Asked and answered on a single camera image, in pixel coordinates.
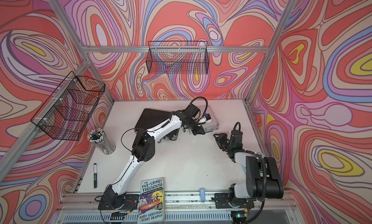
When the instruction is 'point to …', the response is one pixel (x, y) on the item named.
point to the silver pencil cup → (98, 137)
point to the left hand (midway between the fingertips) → (205, 131)
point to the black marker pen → (95, 175)
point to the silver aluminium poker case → (210, 126)
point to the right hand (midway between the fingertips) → (214, 138)
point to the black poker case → (149, 117)
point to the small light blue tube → (202, 194)
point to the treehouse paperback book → (151, 206)
